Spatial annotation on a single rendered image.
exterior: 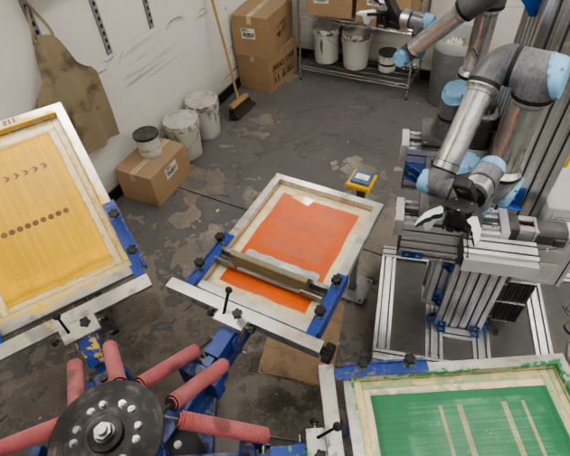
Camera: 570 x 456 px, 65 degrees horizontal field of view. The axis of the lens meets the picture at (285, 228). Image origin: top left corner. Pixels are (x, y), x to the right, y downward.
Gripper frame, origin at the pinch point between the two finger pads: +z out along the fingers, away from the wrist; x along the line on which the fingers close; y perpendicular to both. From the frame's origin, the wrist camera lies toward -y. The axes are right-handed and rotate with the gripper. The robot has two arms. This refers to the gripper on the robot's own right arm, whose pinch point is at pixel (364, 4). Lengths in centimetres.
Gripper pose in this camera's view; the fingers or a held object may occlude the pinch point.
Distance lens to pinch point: 237.2
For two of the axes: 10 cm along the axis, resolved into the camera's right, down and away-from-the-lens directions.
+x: 6.1, -6.8, 4.1
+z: -7.8, -4.2, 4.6
